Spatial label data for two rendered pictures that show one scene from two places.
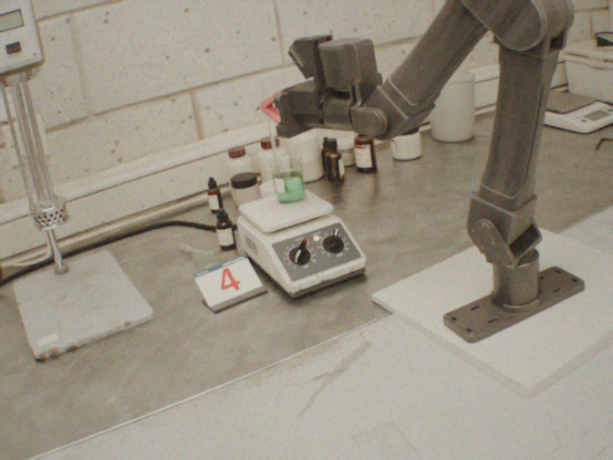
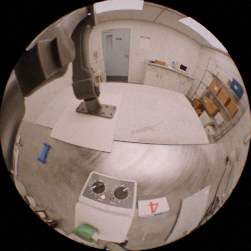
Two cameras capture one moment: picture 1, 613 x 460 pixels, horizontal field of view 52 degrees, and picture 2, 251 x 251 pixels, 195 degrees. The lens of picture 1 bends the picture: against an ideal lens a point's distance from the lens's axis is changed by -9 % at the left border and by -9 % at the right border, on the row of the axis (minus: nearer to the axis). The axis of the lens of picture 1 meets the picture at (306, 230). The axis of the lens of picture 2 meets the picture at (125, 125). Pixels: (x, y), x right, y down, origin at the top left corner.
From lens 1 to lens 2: 89 cm
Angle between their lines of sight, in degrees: 97
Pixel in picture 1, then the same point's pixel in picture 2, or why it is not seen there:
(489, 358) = (119, 102)
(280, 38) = not seen: outside the picture
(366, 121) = (65, 48)
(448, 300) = (100, 125)
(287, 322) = (146, 165)
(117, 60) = not seen: outside the picture
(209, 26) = not seen: outside the picture
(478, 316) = (106, 110)
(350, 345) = (137, 135)
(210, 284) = (163, 206)
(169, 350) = (185, 174)
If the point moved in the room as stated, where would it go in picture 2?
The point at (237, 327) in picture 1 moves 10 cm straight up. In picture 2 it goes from (163, 176) to (184, 176)
